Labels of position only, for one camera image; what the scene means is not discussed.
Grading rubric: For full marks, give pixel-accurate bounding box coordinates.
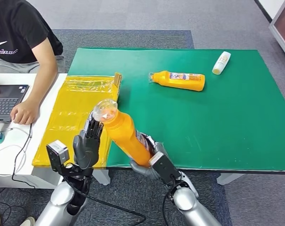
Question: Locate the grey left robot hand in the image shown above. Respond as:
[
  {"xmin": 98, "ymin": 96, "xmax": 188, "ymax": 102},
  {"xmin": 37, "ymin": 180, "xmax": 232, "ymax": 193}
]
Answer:
[{"xmin": 73, "ymin": 111, "xmax": 104, "ymax": 171}]

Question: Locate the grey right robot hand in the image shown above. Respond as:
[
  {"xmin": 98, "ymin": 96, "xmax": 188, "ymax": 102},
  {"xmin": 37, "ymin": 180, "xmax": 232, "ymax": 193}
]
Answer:
[{"xmin": 129, "ymin": 133, "xmax": 168, "ymax": 181}]

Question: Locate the orange bottle with clear cap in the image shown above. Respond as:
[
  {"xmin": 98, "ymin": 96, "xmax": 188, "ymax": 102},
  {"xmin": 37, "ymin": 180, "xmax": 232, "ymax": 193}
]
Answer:
[
  {"xmin": 92, "ymin": 98, "xmax": 155, "ymax": 169},
  {"xmin": 148, "ymin": 70, "xmax": 205, "ymax": 92}
]

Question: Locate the small white bottle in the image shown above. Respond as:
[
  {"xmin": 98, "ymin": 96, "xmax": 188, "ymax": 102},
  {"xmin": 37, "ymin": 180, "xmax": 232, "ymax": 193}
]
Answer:
[{"xmin": 211, "ymin": 51, "xmax": 231, "ymax": 75}]

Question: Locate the white table leg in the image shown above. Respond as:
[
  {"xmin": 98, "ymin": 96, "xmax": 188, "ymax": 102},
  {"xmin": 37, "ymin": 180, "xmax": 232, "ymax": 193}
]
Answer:
[
  {"xmin": 216, "ymin": 173, "xmax": 246, "ymax": 186},
  {"xmin": 92, "ymin": 168, "xmax": 111, "ymax": 186}
]

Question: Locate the yellow plastic film sheet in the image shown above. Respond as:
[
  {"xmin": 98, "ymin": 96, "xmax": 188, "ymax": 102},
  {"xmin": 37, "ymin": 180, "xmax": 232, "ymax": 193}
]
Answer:
[{"xmin": 31, "ymin": 74, "xmax": 123, "ymax": 170}]

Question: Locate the white side table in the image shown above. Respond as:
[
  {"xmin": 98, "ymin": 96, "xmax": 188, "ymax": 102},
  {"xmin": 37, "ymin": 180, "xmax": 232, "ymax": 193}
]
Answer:
[{"xmin": 0, "ymin": 73, "xmax": 68, "ymax": 190}]

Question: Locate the brown cardboard piece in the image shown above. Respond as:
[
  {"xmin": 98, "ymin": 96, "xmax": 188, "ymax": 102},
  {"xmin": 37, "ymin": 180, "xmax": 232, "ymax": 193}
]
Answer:
[{"xmin": 113, "ymin": 72, "xmax": 123, "ymax": 95}]

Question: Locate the person's left hand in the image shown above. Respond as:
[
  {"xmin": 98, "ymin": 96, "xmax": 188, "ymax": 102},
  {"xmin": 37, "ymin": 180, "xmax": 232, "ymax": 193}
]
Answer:
[{"xmin": 10, "ymin": 101, "xmax": 40, "ymax": 125}]

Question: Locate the dark grey laptop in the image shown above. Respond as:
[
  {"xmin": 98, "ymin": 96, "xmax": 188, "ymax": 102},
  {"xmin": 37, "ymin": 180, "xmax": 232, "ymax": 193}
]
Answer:
[{"xmin": 0, "ymin": 84, "xmax": 30, "ymax": 123}]

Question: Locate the green table mat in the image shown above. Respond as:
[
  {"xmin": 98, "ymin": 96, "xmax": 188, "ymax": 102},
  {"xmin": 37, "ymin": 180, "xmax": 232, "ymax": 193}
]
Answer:
[{"xmin": 68, "ymin": 47, "xmax": 285, "ymax": 172}]

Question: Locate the person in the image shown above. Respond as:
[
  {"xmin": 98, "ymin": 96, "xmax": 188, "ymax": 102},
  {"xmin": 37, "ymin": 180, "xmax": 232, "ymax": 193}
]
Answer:
[{"xmin": 0, "ymin": 0, "xmax": 64, "ymax": 125}]

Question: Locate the white framed panel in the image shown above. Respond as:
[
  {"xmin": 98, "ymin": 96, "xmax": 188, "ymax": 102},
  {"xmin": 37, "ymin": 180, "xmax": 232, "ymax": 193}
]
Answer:
[{"xmin": 269, "ymin": 0, "xmax": 285, "ymax": 61}]

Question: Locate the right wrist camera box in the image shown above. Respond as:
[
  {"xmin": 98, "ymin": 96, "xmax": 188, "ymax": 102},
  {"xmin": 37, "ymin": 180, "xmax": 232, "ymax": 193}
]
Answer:
[{"xmin": 149, "ymin": 151, "xmax": 182, "ymax": 187}]

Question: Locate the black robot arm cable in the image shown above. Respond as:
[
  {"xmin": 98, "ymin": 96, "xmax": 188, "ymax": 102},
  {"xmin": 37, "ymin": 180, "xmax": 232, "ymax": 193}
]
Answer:
[{"xmin": 62, "ymin": 175, "xmax": 147, "ymax": 226}]

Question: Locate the black laptop cable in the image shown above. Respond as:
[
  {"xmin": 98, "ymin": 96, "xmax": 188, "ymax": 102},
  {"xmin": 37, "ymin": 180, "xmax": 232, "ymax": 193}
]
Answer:
[{"xmin": 12, "ymin": 122, "xmax": 37, "ymax": 189}]

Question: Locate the white cable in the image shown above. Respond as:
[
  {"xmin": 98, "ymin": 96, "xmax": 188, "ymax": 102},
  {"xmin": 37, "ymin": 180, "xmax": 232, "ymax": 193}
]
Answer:
[{"xmin": 0, "ymin": 125, "xmax": 33, "ymax": 177}]

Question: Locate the thin black floor cable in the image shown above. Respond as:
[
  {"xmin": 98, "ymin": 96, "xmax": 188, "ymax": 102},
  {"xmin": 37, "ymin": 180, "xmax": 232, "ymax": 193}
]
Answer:
[{"xmin": 0, "ymin": 202, "xmax": 28, "ymax": 225}]

